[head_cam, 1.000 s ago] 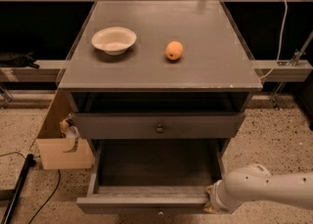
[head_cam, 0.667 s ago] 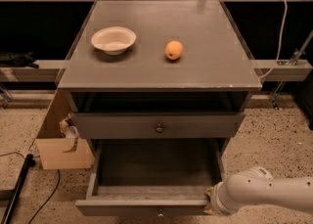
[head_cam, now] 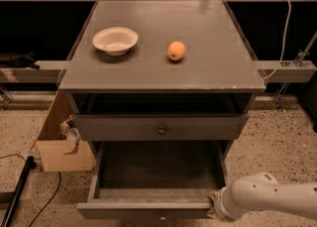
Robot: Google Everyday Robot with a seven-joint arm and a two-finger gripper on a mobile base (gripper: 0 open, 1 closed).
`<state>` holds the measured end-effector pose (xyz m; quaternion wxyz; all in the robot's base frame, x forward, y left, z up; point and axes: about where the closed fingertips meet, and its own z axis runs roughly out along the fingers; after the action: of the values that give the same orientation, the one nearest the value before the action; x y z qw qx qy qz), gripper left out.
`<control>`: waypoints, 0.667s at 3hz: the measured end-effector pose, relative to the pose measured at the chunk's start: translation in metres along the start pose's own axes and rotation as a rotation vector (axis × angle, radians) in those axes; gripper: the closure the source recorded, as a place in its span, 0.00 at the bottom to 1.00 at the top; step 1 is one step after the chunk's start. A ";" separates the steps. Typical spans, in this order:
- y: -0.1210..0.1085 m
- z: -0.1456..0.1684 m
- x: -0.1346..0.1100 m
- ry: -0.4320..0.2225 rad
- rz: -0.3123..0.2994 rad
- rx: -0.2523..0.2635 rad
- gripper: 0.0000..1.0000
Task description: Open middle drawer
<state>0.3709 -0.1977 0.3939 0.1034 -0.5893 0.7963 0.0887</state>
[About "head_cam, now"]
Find grey drawer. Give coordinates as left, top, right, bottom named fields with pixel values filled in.
left=73, top=114, right=248, bottom=141
left=77, top=141, right=228, bottom=220

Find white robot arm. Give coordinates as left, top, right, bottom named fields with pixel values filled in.
left=207, top=172, right=317, bottom=222

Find grey drawer cabinet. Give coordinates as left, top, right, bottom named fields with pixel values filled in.
left=56, top=0, right=267, bottom=160

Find grey top drawer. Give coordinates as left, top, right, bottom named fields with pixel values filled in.
left=73, top=114, right=248, bottom=141

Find crumpled items in box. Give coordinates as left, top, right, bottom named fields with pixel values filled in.
left=59, top=115, right=81, bottom=140

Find orange fruit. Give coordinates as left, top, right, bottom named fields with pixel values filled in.
left=167, top=42, right=185, bottom=61

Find cardboard box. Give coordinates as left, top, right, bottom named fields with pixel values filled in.
left=37, top=92, right=95, bottom=171

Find black bar on floor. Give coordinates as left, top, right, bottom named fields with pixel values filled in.
left=0, top=156, right=36, bottom=227

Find white bowl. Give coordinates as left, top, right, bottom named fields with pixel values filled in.
left=92, top=27, right=139, bottom=56

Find black object on ledge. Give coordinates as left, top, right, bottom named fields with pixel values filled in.
left=0, top=53, right=40, bottom=69

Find metal bracket strut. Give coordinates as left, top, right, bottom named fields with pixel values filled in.
left=273, top=30, right=317, bottom=112

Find black floor cable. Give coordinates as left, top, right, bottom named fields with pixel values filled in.
left=0, top=153, right=62, bottom=227

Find white cable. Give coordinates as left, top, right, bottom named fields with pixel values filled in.
left=263, top=0, right=293, bottom=81

